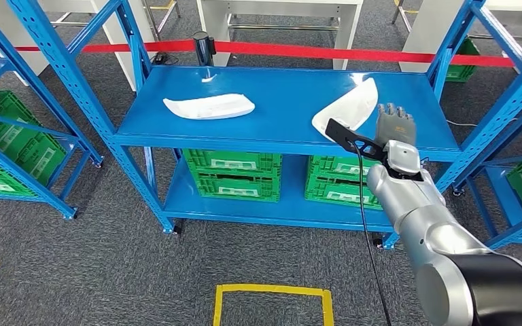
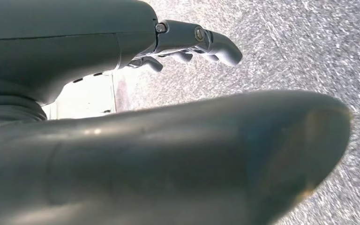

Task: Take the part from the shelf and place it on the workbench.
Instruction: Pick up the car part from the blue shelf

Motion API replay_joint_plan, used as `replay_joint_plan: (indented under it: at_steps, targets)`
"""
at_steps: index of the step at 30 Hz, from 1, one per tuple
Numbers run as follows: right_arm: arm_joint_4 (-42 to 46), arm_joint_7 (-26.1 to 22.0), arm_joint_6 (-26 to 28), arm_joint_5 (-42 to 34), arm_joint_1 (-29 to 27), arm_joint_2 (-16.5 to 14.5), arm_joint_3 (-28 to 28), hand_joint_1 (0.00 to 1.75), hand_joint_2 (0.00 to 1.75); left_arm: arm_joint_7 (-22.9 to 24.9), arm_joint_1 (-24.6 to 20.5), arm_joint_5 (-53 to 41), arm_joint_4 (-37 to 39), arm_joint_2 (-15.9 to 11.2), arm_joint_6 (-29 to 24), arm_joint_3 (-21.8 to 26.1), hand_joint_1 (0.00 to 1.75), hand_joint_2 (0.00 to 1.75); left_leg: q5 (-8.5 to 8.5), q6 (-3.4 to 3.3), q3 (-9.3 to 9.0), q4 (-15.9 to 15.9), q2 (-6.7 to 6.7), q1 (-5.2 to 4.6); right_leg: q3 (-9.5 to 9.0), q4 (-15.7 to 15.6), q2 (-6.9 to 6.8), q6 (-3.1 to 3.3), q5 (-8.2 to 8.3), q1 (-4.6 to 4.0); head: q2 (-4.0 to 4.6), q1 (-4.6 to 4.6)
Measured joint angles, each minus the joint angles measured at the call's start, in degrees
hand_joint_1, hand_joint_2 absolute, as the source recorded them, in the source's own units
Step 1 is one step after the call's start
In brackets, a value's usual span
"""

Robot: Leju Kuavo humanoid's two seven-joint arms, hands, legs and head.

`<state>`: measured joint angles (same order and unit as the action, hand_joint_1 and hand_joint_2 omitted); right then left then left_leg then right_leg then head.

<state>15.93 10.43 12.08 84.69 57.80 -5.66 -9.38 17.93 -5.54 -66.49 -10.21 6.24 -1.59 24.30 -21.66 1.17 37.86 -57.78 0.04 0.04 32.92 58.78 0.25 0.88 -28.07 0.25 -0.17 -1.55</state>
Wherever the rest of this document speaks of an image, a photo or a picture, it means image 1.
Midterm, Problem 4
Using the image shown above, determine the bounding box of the black stanchion post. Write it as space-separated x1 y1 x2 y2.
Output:
192 30 217 67

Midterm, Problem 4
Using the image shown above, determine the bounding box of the chrome metal frame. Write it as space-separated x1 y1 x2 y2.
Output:
391 0 419 26
227 18 341 33
49 11 93 28
141 0 181 41

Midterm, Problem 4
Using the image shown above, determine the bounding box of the white table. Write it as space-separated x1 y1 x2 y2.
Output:
0 0 156 91
196 0 364 71
399 0 522 113

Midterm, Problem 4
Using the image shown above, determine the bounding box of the yellow floor tape marking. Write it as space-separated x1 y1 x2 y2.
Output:
212 283 335 326

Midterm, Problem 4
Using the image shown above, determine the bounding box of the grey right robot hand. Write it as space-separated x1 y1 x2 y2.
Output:
374 102 418 150

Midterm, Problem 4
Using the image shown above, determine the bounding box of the white floor cable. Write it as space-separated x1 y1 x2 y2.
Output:
445 117 519 129

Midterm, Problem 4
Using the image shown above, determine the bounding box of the black camera cable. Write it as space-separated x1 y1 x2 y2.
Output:
349 140 392 326

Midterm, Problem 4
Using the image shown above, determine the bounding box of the white curved plastic part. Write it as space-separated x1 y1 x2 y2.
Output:
162 93 256 121
311 77 379 141

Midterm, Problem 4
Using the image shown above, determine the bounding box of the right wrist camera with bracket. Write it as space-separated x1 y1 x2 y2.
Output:
324 117 385 163

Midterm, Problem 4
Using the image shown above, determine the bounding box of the red barrier belt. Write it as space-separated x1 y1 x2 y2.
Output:
0 39 517 69

